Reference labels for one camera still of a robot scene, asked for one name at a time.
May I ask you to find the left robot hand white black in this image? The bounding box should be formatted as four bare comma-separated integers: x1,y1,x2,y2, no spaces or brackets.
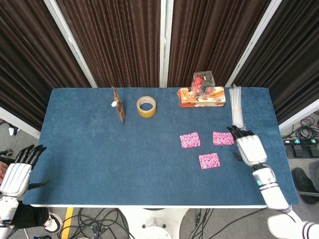
0,144,50,197

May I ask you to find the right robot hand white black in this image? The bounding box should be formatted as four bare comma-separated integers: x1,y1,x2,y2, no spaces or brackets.
226,125,268,167

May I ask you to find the pink patterned card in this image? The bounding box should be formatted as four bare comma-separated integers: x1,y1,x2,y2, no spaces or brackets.
179,132,201,149
212,131,235,146

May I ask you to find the bundle of clear straws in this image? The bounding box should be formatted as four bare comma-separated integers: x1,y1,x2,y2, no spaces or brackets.
229,84,247,131

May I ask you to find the person in black clothes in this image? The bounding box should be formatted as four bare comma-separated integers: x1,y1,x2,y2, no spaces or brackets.
0,161,63,234

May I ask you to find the person in grey trousers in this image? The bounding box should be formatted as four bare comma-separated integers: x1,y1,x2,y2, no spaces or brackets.
291,160,319,203

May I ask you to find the orange biscuit box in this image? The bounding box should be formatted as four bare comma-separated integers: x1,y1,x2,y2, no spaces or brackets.
177,86,226,108

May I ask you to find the clear box with red items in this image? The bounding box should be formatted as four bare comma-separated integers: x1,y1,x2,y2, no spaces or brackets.
190,71,216,97

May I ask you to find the brown pleated curtain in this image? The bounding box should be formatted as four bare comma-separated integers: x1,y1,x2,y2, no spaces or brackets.
57,0,161,88
166,0,271,88
234,0,319,125
0,0,93,132

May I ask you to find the yellow packing tape roll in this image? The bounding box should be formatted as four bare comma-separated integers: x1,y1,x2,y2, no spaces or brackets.
136,96,158,118

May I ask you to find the blue table mat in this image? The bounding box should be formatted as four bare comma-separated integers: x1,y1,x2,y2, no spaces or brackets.
22,87,300,206

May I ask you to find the brown spout pouch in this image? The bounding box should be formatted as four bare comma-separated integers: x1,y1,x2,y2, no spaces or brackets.
111,86,126,124

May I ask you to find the white partition rail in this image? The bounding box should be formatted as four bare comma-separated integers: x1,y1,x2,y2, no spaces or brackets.
278,98,319,131
0,108,40,139

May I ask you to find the black floor cable bundle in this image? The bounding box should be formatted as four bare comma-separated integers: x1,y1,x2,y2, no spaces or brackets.
184,208,215,239
56,208,135,239
283,117,319,142

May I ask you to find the white partition post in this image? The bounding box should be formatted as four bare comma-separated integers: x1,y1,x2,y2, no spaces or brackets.
43,0,98,88
225,0,285,88
159,0,174,88

